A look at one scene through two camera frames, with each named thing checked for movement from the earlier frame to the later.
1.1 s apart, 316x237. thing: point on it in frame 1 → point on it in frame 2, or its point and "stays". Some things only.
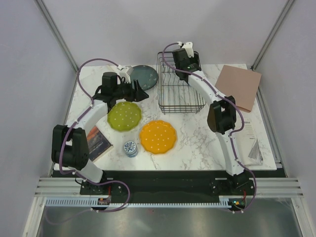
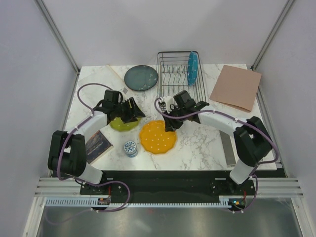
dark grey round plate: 146,76 stays
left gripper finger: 137,86 → 132,109
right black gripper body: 191,59 → 175,113
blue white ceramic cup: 131,149 stays
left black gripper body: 125,92 → 121,106
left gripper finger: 140,94 → 130,115
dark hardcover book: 98,143 stays
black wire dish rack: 175,95 stays
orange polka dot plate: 158,137 stays
